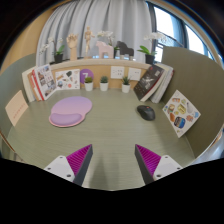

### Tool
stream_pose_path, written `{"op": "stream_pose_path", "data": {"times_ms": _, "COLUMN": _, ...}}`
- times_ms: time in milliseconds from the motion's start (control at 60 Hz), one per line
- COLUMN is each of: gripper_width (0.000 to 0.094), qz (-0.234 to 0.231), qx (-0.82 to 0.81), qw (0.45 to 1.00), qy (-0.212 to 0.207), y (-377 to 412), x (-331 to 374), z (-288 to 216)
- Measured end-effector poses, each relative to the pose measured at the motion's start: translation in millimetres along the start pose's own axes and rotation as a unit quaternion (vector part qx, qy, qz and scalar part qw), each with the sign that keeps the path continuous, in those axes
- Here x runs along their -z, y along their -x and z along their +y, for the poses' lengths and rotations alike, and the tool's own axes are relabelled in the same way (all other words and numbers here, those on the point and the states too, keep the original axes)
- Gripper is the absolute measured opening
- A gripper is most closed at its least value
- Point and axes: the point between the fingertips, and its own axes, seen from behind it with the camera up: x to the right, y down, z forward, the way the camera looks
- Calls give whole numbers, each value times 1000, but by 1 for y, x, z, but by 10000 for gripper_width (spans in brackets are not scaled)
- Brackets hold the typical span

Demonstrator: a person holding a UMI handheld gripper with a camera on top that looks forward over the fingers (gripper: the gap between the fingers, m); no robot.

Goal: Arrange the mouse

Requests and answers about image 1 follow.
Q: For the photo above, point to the tall spiky plant white pot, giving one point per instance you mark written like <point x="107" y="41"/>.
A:
<point x="126" y="88"/>

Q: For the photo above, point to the red white photo magazine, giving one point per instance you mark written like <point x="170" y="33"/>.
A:
<point x="45" y="81"/>

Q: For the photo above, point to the white sheet with small pictures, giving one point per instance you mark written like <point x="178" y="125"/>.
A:
<point x="68" y="80"/>

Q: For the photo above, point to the purple round sign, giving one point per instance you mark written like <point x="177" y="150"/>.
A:
<point x="86" y="72"/>

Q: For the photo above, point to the white leaning books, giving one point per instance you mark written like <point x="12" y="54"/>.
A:
<point x="28" y="85"/>

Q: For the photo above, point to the dark grey horse figure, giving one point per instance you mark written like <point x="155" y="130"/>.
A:
<point x="125" y="49"/>

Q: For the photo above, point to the grey curtain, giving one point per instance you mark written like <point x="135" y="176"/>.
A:
<point x="126" y="23"/>

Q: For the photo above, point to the rosette succulent in white pot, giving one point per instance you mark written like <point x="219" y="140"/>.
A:
<point x="88" y="86"/>

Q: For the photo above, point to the beige card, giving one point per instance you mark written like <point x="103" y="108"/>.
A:
<point x="16" y="108"/>

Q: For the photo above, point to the white orchid in black pot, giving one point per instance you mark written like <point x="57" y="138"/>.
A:
<point x="150" y="59"/>
<point x="58" y="57"/>
<point x="105" y="33"/>

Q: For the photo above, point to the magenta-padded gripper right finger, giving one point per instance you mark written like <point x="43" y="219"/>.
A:
<point x="168" y="166"/>

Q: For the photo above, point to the wooden mannequin figure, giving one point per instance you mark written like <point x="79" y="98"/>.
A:
<point x="88" y="36"/>

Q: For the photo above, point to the black computer mouse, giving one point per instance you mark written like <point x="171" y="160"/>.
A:
<point x="146" y="112"/>

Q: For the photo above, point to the pink horse figure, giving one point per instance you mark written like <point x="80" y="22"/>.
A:
<point x="105" y="49"/>

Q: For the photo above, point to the purple mouse pad with wrist rest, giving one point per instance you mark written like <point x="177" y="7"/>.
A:
<point x="71" y="108"/>

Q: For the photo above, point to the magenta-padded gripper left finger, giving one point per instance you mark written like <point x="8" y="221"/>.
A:
<point x="56" y="166"/>

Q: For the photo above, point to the wooden hand model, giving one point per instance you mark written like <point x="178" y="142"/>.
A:
<point x="72" y="43"/>

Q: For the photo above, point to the short spiky succulent white pot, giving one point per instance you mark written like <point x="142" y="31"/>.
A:
<point x="104" y="86"/>

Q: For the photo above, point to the black book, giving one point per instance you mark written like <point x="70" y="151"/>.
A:
<point x="148" y="81"/>

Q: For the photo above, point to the white card with colourful stickers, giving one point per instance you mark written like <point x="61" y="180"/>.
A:
<point x="181" y="113"/>

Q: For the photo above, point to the white wall socket panel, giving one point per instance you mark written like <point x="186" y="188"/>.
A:
<point x="117" y="72"/>
<point x="134" y="74"/>

